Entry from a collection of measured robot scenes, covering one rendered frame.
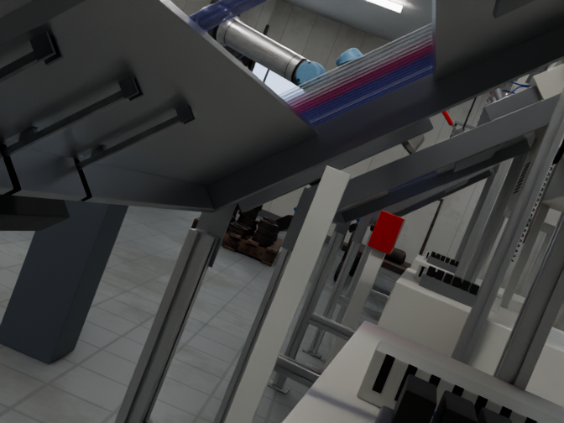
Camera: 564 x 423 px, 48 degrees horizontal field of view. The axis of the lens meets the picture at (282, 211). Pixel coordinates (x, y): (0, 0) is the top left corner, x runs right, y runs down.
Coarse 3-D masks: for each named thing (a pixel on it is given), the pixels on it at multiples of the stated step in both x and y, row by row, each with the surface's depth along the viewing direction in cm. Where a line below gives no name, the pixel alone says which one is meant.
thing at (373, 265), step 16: (384, 224) 266; (400, 224) 265; (384, 240) 266; (368, 256) 272; (384, 256) 274; (368, 272) 271; (368, 288) 271; (352, 304) 272; (352, 320) 272; (336, 352) 273; (320, 368) 289
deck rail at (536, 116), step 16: (512, 112) 161; (528, 112) 160; (544, 112) 159; (480, 128) 162; (496, 128) 162; (512, 128) 161; (528, 128) 160; (448, 144) 164; (464, 144) 163; (480, 144) 162; (496, 144) 161; (400, 160) 167; (416, 160) 166; (432, 160) 165; (448, 160) 164; (368, 176) 169; (384, 176) 168; (400, 176) 167; (416, 176) 166; (352, 192) 170; (368, 192) 168
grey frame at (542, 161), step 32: (512, 160) 228; (544, 160) 156; (512, 224) 156; (288, 256) 170; (480, 256) 229; (512, 256) 156; (320, 288) 241; (480, 288) 159; (256, 320) 170; (480, 320) 157; (288, 352) 244; (224, 416) 173
